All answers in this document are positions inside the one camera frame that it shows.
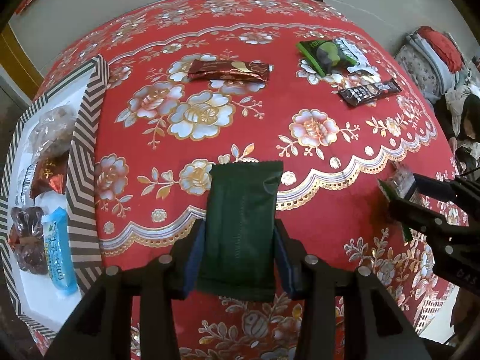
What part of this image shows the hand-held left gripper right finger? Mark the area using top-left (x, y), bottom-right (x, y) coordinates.
top-left (274, 219), bottom-right (433, 360)

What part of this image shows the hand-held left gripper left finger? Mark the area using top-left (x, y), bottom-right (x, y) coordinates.
top-left (45, 220), bottom-right (207, 360)

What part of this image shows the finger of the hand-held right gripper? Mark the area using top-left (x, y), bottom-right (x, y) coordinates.
top-left (387, 197), bottom-right (480, 250)
top-left (412, 173), bottom-right (480, 211)

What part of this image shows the dark green snack packet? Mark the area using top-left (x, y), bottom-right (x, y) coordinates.
top-left (195, 159), bottom-right (285, 303)

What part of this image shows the light blue snack packet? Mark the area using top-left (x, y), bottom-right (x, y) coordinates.
top-left (40, 207), bottom-right (80, 298)

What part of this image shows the chevron striped cardboard box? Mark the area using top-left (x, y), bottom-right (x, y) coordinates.
top-left (0, 54), bottom-right (110, 341)

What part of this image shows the clear dark brown snack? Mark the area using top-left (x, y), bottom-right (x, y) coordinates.
top-left (10, 206), bottom-right (50, 275)

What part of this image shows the red foil packet gold print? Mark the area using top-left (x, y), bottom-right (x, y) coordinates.
top-left (29, 151), bottom-right (71, 200)

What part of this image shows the clear bag of brown snacks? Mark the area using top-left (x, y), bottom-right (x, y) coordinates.
top-left (28, 105), bottom-right (78, 159)

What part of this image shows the black bar snack packet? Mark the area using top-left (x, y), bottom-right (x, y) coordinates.
top-left (337, 77), bottom-right (403, 109)

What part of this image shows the folded floral quilt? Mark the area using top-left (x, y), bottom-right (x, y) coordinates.
top-left (394, 34), bottom-right (451, 106)

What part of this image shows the red floral tablecloth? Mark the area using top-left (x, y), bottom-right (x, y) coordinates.
top-left (31, 0), bottom-right (457, 360)

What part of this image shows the red folded blanket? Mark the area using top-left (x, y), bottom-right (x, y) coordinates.
top-left (417, 26), bottom-right (466, 73)

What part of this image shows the green and white snack packet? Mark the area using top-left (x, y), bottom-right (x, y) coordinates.
top-left (296, 37), bottom-right (380, 79)

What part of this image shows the brown bar snack packet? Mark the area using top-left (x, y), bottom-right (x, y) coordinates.
top-left (186, 59), bottom-right (271, 83)

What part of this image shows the yellow door frame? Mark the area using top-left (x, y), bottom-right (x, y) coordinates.
top-left (0, 22), bottom-right (44, 99)

